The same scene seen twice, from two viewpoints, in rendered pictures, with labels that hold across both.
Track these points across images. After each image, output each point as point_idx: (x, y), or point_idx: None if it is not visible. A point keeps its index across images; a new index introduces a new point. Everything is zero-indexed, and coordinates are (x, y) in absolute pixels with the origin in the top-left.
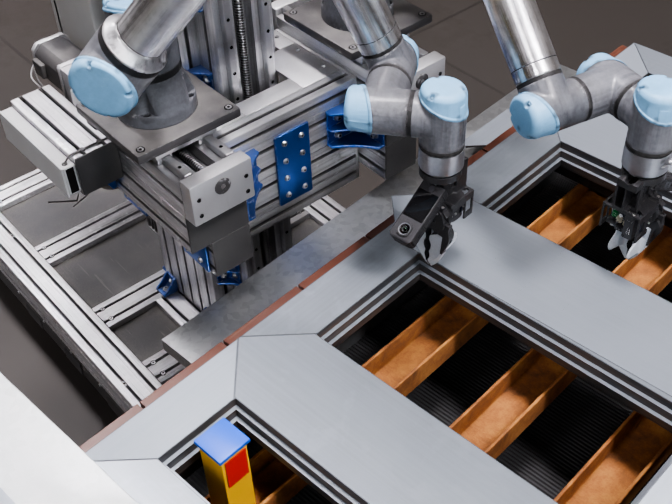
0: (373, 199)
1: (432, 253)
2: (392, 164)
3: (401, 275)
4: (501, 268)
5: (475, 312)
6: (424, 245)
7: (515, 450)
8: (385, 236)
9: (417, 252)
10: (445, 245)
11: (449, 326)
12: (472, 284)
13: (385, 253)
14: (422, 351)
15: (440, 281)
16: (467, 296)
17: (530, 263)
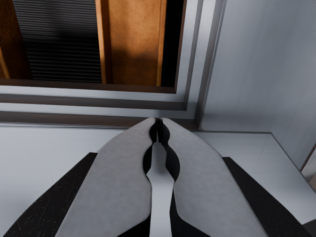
0: (304, 173)
1: (134, 141)
2: (314, 220)
3: (201, 48)
4: (27, 190)
5: (22, 80)
6: (174, 153)
7: (34, 25)
8: (305, 126)
9: (203, 130)
10: (41, 204)
11: (138, 84)
12: (22, 123)
13: (282, 76)
14: (137, 27)
15: (123, 100)
16: (44, 98)
17: (7, 221)
